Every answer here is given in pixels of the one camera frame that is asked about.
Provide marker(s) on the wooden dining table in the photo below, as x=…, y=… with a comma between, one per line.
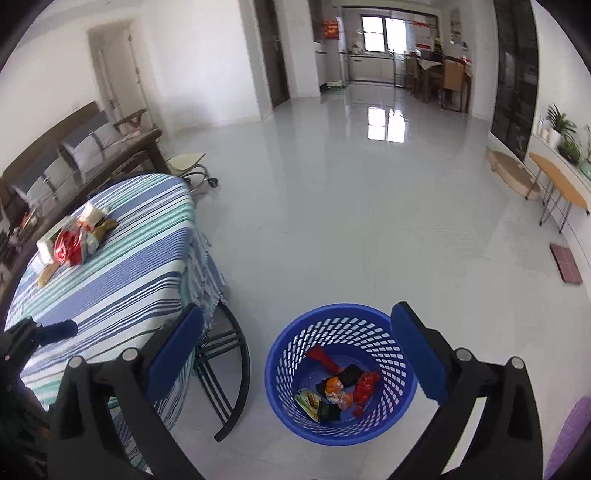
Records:
x=431, y=64

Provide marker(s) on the red wall hanging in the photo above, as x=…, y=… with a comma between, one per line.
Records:
x=331, y=30

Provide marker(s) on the black metal table frame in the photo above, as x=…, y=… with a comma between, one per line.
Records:
x=240, y=341

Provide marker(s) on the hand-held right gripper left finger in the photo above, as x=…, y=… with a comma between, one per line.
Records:
x=178, y=350

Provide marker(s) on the red plastic wrapper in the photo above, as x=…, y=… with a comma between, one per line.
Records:
x=367, y=385

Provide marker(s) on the blue plastic waste basket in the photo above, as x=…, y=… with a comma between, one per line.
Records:
x=286, y=350

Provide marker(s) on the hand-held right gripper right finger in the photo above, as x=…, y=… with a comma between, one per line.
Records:
x=418, y=355

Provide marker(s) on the grey blue cushion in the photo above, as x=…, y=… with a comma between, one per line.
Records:
x=87, y=147
x=51, y=177

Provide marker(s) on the white green milk carton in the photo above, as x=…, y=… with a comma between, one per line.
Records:
x=46, y=247

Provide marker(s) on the dark entrance door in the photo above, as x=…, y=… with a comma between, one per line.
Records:
x=274, y=55

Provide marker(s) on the pale green seat chair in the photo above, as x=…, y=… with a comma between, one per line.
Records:
x=184, y=161

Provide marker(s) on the red floor mat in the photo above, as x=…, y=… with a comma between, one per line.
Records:
x=567, y=263

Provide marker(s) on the plant in white pot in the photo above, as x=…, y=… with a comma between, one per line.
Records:
x=555, y=136

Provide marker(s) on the pale yellow wrapper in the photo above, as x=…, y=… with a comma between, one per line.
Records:
x=46, y=277

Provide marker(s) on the red drink can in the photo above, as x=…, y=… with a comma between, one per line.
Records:
x=67, y=244

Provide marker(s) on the dark glass cabinet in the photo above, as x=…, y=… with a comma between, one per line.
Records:
x=515, y=92

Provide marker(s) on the purple cloth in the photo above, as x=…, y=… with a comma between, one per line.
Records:
x=570, y=443

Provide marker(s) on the wall picture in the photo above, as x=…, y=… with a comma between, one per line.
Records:
x=455, y=25

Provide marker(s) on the yellow green snack packet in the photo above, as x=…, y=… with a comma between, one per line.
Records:
x=101, y=228

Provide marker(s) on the white kitchen counter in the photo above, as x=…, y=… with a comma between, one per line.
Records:
x=369, y=69

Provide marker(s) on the brown sofa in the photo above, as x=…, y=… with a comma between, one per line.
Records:
x=46, y=134

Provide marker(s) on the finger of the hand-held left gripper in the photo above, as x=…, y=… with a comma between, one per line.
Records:
x=60, y=331

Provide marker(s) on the small green plant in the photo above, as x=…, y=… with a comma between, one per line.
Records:
x=570, y=150

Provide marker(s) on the wooden side table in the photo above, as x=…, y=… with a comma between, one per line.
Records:
x=561, y=184

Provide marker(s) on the white room door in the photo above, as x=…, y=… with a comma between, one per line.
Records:
x=120, y=78

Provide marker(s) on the crushed printed paper cup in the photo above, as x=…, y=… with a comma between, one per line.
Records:
x=91, y=213

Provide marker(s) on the green white snack packet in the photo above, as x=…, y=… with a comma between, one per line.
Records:
x=308, y=400

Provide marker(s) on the orange snack wrapper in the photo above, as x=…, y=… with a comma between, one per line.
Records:
x=333, y=387

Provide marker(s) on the striped tablecloth on round table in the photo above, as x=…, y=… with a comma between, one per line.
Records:
x=129, y=277

